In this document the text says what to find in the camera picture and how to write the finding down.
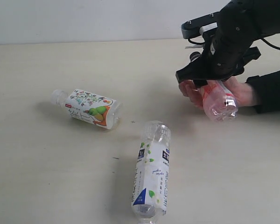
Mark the pink bottle with black cap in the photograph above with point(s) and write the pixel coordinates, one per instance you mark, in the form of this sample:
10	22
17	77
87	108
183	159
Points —
219	103

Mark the clear bottle with fruit label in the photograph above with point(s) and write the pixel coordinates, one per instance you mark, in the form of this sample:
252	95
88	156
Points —
89	107

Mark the tall clear bottle white label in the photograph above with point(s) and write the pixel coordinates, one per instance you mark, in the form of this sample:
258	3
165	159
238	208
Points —
150	187

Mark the person's bare hand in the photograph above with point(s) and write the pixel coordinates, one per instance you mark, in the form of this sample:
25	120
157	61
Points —
244	93

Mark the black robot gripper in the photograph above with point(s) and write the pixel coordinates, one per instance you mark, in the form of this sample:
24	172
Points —
239	24

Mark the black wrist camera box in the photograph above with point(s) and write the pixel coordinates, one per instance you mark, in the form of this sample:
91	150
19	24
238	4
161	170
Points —
204	26

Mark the black sleeved forearm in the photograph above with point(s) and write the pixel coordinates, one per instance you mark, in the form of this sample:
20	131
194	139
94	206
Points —
267	88

